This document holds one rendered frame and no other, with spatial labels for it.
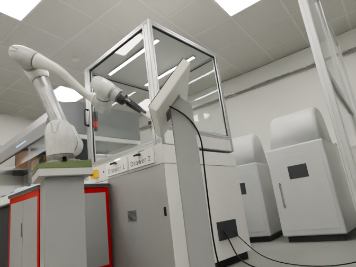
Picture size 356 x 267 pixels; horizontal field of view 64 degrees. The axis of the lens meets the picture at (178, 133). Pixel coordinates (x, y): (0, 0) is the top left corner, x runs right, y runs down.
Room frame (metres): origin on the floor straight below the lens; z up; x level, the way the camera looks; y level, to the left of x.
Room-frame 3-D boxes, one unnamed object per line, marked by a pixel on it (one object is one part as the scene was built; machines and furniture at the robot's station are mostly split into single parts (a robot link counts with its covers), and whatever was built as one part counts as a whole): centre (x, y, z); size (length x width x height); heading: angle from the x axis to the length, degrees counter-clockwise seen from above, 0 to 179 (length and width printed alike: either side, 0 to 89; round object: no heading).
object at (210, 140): (2.67, 0.19, 1.47); 1.02 x 0.95 x 1.04; 48
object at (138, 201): (2.67, 0.18, 0.40); 1.03 x 0.95 x 0.80; 48
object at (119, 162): (2.34, 0.54, 0.87); 0.29 x 0.02 x 0.11; 48
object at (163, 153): (2.67, 0.19, 0.87); 1.02 x 0.95 x 0.14; 48
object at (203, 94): (2.35, -0.18, 1.52); 0.87 x 0.01 x 0.86; 138
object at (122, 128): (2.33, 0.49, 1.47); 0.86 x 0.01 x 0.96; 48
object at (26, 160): (3.73, 1.59, 1.13); 1.78 x 1.14 x 0.45; 48
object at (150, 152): (2.13, 0.30, 0.87); 0.29 x 0.02 x 0.11; 48
